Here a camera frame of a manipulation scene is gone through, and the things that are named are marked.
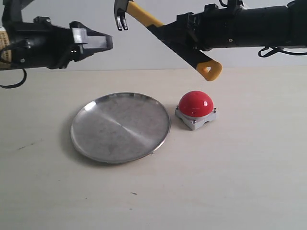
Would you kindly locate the round steel plate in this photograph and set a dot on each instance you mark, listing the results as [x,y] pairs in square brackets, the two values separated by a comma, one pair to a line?
[120,127]

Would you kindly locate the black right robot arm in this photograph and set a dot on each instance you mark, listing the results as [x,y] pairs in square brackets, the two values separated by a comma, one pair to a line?
[274,29]

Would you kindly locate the yellow black claw hammer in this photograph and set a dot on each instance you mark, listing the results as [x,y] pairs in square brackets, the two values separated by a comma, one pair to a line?
[209,68]

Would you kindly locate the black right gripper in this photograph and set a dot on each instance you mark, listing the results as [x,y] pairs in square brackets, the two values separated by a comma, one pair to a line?
[206,30]

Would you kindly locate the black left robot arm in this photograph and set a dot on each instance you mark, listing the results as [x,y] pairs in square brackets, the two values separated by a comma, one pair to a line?
[13,9]

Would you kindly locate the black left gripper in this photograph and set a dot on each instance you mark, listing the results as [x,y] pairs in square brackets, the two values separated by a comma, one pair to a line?
[40,44]

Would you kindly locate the red dome push button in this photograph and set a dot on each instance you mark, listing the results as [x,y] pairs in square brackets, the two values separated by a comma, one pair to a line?
[195,109]

